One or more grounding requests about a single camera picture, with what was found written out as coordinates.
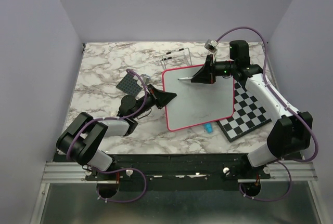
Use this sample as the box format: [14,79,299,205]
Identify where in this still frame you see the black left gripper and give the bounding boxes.
[132,84,176,119]

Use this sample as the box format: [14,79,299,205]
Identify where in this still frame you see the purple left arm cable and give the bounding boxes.
[66,69,148,204]

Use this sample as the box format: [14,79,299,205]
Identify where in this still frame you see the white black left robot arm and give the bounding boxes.
[56,84,177,180]

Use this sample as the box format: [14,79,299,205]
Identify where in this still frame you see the black whiteboard stand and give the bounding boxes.
[160,48,193,70]

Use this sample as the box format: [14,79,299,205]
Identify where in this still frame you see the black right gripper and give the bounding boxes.
[191,54,237,84]

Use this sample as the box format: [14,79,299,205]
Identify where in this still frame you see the black white chessboard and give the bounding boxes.
[216,82,271,142]

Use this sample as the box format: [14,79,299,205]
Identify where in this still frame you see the dark grey lego baseplate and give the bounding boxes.
[116,72,143,97]

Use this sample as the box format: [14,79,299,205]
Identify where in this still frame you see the white whiteboard marker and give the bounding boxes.
[178,77,193,81]

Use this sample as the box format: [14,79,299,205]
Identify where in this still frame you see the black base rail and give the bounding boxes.
[86,153,270,192]

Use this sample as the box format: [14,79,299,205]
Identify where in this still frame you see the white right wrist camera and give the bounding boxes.
[204,39,219,54]

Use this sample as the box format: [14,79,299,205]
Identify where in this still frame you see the pink framed whiteboard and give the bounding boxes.
[162,64,235,131]

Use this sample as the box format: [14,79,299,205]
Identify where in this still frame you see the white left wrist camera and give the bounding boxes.
[141,74,150,85]

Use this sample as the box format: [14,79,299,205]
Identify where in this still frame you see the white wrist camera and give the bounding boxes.
[204,39,219,54]
[141,74,150,85]

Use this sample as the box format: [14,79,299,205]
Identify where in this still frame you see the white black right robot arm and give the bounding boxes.
[190,40,313,178]

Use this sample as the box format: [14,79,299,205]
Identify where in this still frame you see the aluminium frame rail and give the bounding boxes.
[42,42,317,183]

